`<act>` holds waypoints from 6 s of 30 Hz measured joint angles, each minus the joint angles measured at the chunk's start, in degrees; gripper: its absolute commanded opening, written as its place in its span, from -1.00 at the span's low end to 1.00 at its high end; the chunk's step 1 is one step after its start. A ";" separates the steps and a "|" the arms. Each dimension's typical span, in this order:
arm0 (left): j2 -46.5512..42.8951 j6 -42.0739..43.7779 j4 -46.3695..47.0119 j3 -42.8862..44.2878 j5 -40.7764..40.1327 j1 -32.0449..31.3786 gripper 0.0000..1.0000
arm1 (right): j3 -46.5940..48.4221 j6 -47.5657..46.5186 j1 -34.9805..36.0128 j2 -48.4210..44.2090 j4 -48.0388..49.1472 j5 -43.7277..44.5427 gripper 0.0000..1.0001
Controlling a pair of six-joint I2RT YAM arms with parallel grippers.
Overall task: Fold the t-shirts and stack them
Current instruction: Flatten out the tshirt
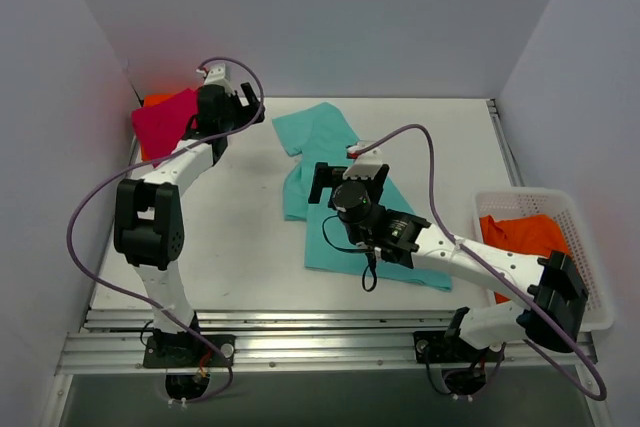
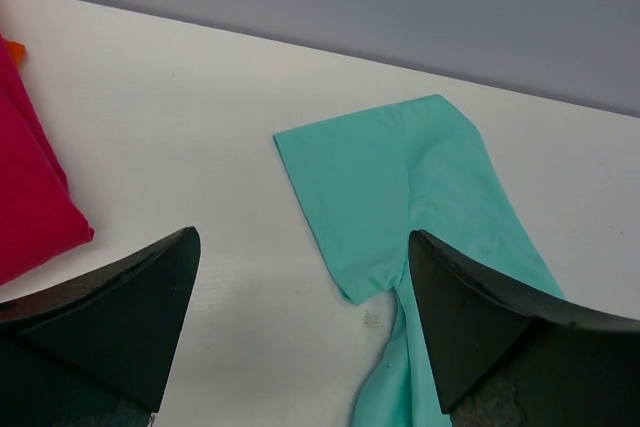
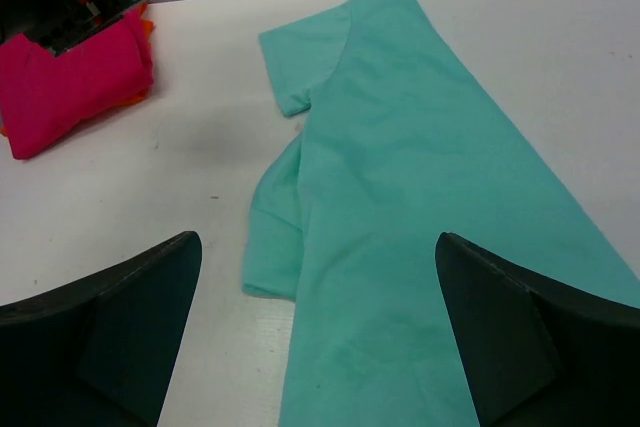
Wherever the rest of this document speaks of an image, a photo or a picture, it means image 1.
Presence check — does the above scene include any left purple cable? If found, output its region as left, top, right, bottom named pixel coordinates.
left=66, top=56, right=266, bottom=404

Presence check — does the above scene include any orange t shirt in basket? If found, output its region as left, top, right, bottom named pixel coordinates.
left=478, top=213, right=571, bottom=304

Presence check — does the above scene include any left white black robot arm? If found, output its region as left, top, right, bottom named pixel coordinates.
left=114, top=82, right=264, bottom=366

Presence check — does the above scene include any purple cable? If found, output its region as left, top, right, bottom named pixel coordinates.
left=355, top=123, right=608, bottom=402
left=66, top=56, right=266, bottom=404

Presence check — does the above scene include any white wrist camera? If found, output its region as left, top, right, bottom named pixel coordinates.
left=196, top=62, right=233, bottom=94
left=342, top=141, right=383, bottom=180

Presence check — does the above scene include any white plastic basket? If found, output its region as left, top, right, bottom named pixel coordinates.
left=472, top=187, right=614, bottom=332

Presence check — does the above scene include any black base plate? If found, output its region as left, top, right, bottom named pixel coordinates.
left=413, top=330, right=499, bottom=364
left=142, top=333, right=236, bottom=369

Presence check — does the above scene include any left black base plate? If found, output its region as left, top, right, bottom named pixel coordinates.
left=142, top=333, right=236, bottom=369

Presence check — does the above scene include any folded magenta t shirt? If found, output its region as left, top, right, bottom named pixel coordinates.
left=131, top=89, right=197, bottom=161

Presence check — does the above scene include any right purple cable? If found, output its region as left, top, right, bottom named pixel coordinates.
left=355, top=123, right=608, bottom=402

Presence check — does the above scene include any black thin cable loop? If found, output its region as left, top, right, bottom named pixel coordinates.
left=320, top=214, right=379, bottom=293

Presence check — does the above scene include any teal t shirt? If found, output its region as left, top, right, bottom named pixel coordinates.
left=271, top=101, right=453, bottom=292

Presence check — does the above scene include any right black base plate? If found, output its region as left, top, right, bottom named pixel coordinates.
left=413, top=330, right=499, bottom=364

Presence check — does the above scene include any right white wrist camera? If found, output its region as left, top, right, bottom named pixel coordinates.
left=342, top=141, right=383, bottom=180

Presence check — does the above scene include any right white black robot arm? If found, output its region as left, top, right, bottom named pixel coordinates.
left=308, top=162, right=588, bottom=360

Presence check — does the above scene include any aluminium rail frame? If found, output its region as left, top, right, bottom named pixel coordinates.
left=54, top=308, right=599, bottom=376

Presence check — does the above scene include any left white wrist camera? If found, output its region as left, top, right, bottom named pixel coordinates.
left=196, top=62, right=233, bottom=94

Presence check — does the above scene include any folded orange t shirt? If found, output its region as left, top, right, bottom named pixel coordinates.
left=132, top=94, right=178, bottom=161

